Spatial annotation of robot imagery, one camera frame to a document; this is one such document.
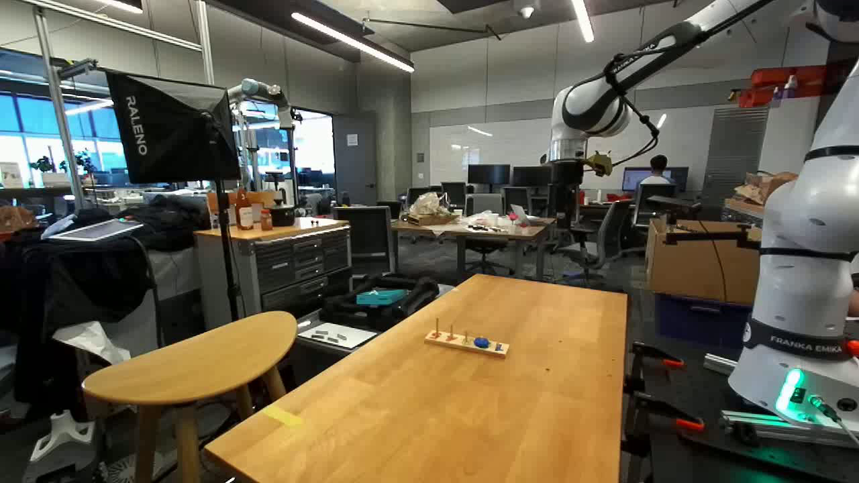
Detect white plastic foot piece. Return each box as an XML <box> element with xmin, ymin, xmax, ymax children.
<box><xmin>20</xmin><ymin>408</ymin><xmax>101</xmax><ymax>483</ymax></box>

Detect long ceiling light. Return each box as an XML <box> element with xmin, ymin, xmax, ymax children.
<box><xmin>287</xmin><ymin>8</ymin><xmax>420</xmax><ymax>79</ymax></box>

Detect blue lit computer monitor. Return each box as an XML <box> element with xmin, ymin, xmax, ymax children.
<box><xmin>621</xmin><ymin>164</ymin><xmax>694</xmax><ymax>200</ymax></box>

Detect seated person in background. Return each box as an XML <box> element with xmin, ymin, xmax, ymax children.
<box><xmin>640</xmin><ymin>154</ymin><xmax>676</xmax><ymax>192</ymax></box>

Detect grey office chair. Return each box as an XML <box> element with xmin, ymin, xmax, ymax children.
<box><xmin>566</xmin><ymin>200</ymin><xmax>640</xmax><ymax>274</ymax></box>

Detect wall whiteboard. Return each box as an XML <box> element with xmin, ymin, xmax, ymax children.
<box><xmin>425</xmin><ymin>118</ymin><xmax>560</xmax><ymax>189</ymax></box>

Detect wooden peg stand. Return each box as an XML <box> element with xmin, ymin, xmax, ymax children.
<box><xmin>421</xmin><ymin>322</ymin><xmax>513</xmax><ymax>361</ymax></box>

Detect dark computer monitor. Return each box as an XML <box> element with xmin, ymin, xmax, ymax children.
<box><xmin>466</xmin><ymin>161</ymin><xmax>513</xmax><ymax>194</ymax></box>
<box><xmin>511</xmin><ymin>164</ymin><xmax>557</xmax><ymax>192</ymax></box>

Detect black light stand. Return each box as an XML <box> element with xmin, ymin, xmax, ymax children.
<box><xmin>213</xmin><ymin>178</ymin><xmax>247</xmax><ymax>325</ymax></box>

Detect short ceiling light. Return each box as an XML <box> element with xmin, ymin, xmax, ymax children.
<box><xmin>569</xmin><ymin>0</ymin><xmax>599</xmax><ymax>46</ymax></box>

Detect black photo softbox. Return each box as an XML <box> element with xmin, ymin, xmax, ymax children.
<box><xmin>103</xmin><ymin>70</ymin><xmax>244</xmax><ymax>189</ymax></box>

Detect black bag with teal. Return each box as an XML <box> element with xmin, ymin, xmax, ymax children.
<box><xmin>319</xmin><ymin>272</ymin><xmax>444</xmax><ymax>333</ymax></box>

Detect grey door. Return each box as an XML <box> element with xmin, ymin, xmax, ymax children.
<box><xmin>337</xmin><ymin>114</ymin><xmax>381</xmax><ymax>207</ymax></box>

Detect blue storage bin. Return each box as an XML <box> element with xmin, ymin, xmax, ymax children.
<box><xmin>654</xmin><ymin>292</ymin><xmax>756</xmax><ymax>355</ymax></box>

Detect crumpled plastic bag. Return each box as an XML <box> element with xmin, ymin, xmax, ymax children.
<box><xmin>401</xmin><ymin>192</ymin><xmax>463</xmax><ymax>229</ymax></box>

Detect black cloth pile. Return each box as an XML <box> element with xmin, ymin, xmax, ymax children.
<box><xmin>0</xmin><ymin>196</ymin><xmax>209</xmax><ymax>413</ymax></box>

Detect round wooden side table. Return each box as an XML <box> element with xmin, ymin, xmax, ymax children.
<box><xmin>80</xmin><ymin>309</ymin><xmax>302</xmax><ymax>483</ymax></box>

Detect orange boxes on cabinet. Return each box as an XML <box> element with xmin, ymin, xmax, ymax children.
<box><xmin>207</xmin><ymin>189</ymin><xmax>283</xmax><ymax>235</ymax></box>

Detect brown cardboard box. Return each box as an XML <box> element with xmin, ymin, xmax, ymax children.
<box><xmin>646</xmin><ymin>216</ymin><xmax>765</xmax><ymax>309</ymax></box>

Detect red overhead boxes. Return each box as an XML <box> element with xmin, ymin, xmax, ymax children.
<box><xmin>733</xmin><ymin>63</ymin><xmax>832</xmax><ymax>111</ymax></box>

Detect silver laptop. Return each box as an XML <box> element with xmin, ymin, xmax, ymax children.
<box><xmin>42</xmin><ymin>216</ymin><xmax>149</xmax><ymax>244</ymax></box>

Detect red handled clamp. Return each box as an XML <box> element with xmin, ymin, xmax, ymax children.
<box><xmin>629</xmin><ymin>341</ymin><xmax>691</xmax><ymax>377</ymax></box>
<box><xmin>624</xmin><ymin>390</ymin><xmax>711</xmax><ymax>443</ymax></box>

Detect grey drawer cabinet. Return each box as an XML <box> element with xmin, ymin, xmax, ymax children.
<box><xmin>195</xmin><ymin>216</ymin><xmax>354</xmax><ymax>331</ymax></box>

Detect metal support pole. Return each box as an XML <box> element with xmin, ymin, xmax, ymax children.
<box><xmin>31</xmin><ymin>5</ymin><xmax>89</xmax><ymax>216</ymax></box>

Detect wooden office table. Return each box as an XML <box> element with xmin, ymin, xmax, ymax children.
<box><xmin>389</xmin><ymin>212</ymin><xmax>560</xmax><ymax>282</ymax></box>

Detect white crumpled plastic pile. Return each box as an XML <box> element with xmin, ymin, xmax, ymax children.
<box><xmin>463</xmin><ymin>207</ymin><xmax>531</xmax><ymax>239</ymax></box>

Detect yellow tape strip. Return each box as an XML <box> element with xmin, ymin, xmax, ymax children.
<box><xmin>264</xmin><ymin>405</ymin><xmax>310</xmax><ymax>433</ymax></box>

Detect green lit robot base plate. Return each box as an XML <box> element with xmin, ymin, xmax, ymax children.
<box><xmin>718</xmin><ymin>404</ymin><xmax>859</xmax><ymax>453</ymax></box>

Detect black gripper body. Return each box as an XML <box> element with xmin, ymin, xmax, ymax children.
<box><xmin>548</xmin><ymin>160</ymin><xmax>586</xmax><ymax>204</ymax></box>

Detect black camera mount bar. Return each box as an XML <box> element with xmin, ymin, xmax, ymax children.
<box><xmin>646</xmin><ymin>194</ymin><xmax>765</xmax><ymax>255</ymax></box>

